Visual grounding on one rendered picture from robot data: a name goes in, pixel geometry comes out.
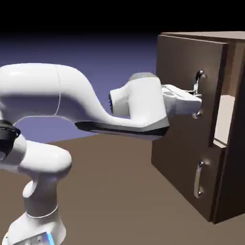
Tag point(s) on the dark brown wooden cabinet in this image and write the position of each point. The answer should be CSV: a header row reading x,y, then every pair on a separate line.
x,y
235,153

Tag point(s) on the large dark brown cabinet door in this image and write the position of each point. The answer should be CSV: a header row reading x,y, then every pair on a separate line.
x,y
180,63

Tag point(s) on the small dark brown cabinet door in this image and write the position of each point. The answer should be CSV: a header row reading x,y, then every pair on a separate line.
x,y
178,164

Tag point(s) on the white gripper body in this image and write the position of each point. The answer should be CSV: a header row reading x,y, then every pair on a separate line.
x,y
184,101

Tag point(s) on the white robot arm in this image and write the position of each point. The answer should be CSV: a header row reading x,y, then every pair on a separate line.
x,y
80,99

